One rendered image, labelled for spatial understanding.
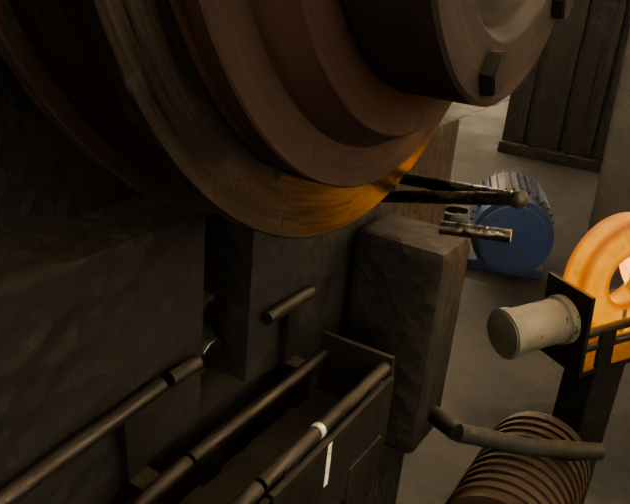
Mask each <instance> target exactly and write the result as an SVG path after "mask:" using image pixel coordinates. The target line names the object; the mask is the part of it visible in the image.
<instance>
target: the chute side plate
mask: <svg viewBox="0 0 630 504"><path fill-rule="evenodd" d="M393 385H394V377H392V376H388V377H387V378H386V379H385V380H384V381H383V382H382V383H381V385H380V386H378V387H377V388H376V389H375V390H374V391H373V392H372V393H371V394H370V395H369V396H368V397H367V398H365V399H364V400H363V401H362V402H361V403H360V404H359V405H358V406H357V407H356V408H355V409H354V410H353V411H352V412H351V413H350V414H349V415H348V416H347V417H346V418H345V419H344V420H343V421H342V422H341V423H340V424H339V425H338V426H337V427H336V428H335V429H334V430H333V431H332V432H331V433H330V434H329V435H328V436H327V437H325V438H324V439H323V440H322V441H321V442H320V443H319V444H318V445H317V446H316V447H315V448H314V449H313V450H312V451H311V452H310V453H309V454H308V455H307V456H306V457H305V458H304V459H303V460H302V461H301V463H300V464H299V465H298V466H297V467H296V468H295V469H294V470H293V471H291V472H290V473H289V474H288V475H287V476H286V477H285V478H284V479H282V480H281V481H280V482H279V483H278V484H277V485H276V486H275V487H274V488H273V489H272V490H271V491H270V492H269V493H268V499H267V498H263V499H262V500H261V501H260V503H259V504H340V503H341V502H342V501H343V500H344V498H345V493H346V485H347V477H348V471H349V469H350V467H351V466H352V465H353V464H354V463H355V462H356V461H357V460H358V458H359V457H360V456H361V455H362V454H363V453H364V452H365V451H366V450H367V449H368V447H369V446H370V445H371V444H372V443H373V442H374V441H375V440H376V439H377V437H378V436H380V437H381V439H380V446H379V452H378V459H379V458H380V457H381V455H382V454H383V450H384V443H385V437H386V430H387V424H388V417H389V411H390V404H391V398H392V391H393ZM331 442H333V443H332V451H331V460H330V468H329V476H328V484H327V485H326V486H325V487H323V485H324V477H325V468H326V460H327V451H328V445H329V444H330V443H331ZM378 459H377V460H378Z"/></svg>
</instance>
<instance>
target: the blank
mask: <svg viewBox="0 0 630 504"><path fill-rule="evenodd" d="M629 257H630V212H622V213H617V214H614V215H612V216H609V217H607V218H605V219H604V220H602V221H600V222H599V223H598V224H596V225H595V226H594V227H593V228H591V229H590V230H589V231H588V232H587V233H586V234H585V236H584V237H583V238H582V239H581V240H580V242H579V243H578V245H577V246H576V248H575V249H574V251H573V253H572V255H571V257H570V259H569V261H568V263H567V266H566V269H565V272H564V276H563V278H564V279H565V280H567V281H569V282H570V283H572V284H574V285H575V286H577V287H579V288H580V289H582V290H584V291H585V292H587V293H589V294H590V295H592V296H594V297H595V298H596V302H595V307H594V313H593V318H592V324H591V327H594V326H597V325H601V324H605V323H608V322H612V321H616V320H619V319H623V318H627V317H630V296H629V294H628V292H627V291H626V289H625V283H623V285H622V286H621V287H620V288H619V289H617V290H616V291H615V292H613V293H611V294H609V285H610V281H611V278H612V276H613V274H614V272H615V270H616V269H617V267H618V266H619V265H620V264H621V263H622V262H623V261H624V260H625V259H627V258H629ZM629 330H630V327H629V328H625V329H622V330H618V331H617V334H618V333H621V332H625V331H629Z"/></svg>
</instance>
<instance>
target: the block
mask: <svg viewBox="0 0 630 504"><path fill-rule="evenodd" d="M438 232H439V226H438V225H434V224H431V223H427V222H423V221H419V220H416V219H412V218H408V217H405V216H401V215H397V214H387V215H385V216H383V217H381V218H379V219H378V220H376V221H374V222H372V223H370V224H368V225H367V226H365V227H363V228H362V229H361V231H360V232H359V234H358V236H357V242H356V251H355V259H354V268H353V276H352V284H351V293H350V301H349V310H348V318H347V326H346V335H345V338H347V339H350V340H352V341H355V342H358V343H360V344H363V345H366V346H368V347H371V348H374V349H377V350H379V351H382V352H385V353H387V354H390V355H393V356H395V361H394V375H393V377H394V385H393V391H392V398H391V404H390V411H389V417H388V424H387V430H386V437H385V443H384V445H386V446H388V447H391V448H393V449H395V450H398V451H400V452H402V453H409V454H410V453H412V452H414V451H415V449H416V448H417V447H418V446H419V444H420V443H421V442H422V441H423V439H424V438H425V437H426V436H427V434H428V433H429V432H430V431H431V429H432V428H433V427H434V426H433V425H432V424H430V423H429V422H428V415H429V412H430V410H431V408H432V406H433V405H437V406H439V407H440V406H441V400H442V395H443V389H444V384H445V379H446V373H447V368H448V363H449V357H450V352H451V346H452V341H453V336H454V330H455V325H456V320H457V314H458V309H459V303H460V298H461V293H462V287H463V282H464V277H465V271H466V266H467V260H468V255H469V250H470V240H469V238H466V237H458V236H450V235H442V234H439V233H438Z"/></svg>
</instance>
